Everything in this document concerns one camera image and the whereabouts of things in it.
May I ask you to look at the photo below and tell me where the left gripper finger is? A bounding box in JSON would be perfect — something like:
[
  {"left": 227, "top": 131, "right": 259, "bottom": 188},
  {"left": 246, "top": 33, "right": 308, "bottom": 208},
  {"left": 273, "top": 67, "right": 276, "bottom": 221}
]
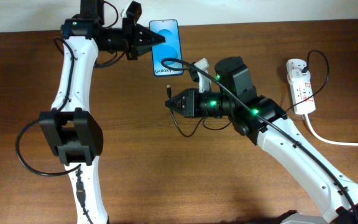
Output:
[
  {"left": 135, "top": 24, "right": 166, "bottom": 47},
  {"left": 135, "top": 44, "right": 161, "bottom": 59}
]

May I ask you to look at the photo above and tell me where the blue Samsung Galaxy smartphone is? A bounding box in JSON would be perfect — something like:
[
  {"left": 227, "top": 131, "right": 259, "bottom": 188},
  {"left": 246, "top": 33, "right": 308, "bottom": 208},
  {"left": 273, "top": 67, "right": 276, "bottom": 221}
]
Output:
[{"left": 149, "top": 19, "right": 183, "bottom": 77}]

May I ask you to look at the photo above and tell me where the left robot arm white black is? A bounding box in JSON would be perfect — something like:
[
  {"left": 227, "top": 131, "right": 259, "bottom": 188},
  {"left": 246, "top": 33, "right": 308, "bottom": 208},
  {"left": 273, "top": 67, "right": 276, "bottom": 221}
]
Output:
[{"left": 40, "top": 1, "right": 165, "bottom": 223}]

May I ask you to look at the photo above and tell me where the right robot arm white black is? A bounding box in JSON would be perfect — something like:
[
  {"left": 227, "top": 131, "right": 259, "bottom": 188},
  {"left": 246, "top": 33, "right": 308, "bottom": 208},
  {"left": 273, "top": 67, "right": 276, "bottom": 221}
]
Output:
[{"left": 165, "top": 57, "right": 358, "bottom": 223}]

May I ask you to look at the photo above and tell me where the white charger adapter plug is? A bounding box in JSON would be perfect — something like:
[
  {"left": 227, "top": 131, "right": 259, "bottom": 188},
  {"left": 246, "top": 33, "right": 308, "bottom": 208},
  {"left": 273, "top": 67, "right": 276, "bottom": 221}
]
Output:
[{"left": 287, "top": 69, "right": 311, "bottom": 85}]

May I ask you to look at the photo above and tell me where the white power strip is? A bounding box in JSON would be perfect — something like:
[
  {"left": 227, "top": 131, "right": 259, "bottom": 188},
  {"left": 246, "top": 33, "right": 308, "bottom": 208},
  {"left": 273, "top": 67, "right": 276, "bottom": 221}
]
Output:
[{"left": 286, "top": 58, "right": 316, "bottom": 115}]

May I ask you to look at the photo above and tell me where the white power strip cord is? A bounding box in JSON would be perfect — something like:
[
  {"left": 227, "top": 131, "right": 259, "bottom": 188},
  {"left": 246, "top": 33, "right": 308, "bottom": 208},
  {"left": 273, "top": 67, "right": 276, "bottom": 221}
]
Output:
[{"left": 304, "top": 113, "right": 358, "bottom": 148}]

